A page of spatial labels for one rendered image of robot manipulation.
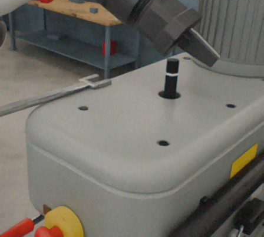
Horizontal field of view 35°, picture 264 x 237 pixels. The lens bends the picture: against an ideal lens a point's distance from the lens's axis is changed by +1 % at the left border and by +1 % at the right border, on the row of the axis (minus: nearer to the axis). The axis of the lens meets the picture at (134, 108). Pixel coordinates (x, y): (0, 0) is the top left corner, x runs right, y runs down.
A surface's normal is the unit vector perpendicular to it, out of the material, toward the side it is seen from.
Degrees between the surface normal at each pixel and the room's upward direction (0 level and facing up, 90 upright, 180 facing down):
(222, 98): 0
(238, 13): 90
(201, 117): 0
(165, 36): 90
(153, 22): 90
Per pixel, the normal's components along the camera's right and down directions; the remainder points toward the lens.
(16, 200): 0.05, -0.90
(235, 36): -0.43, 0.36
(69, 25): -0.63, 0.29
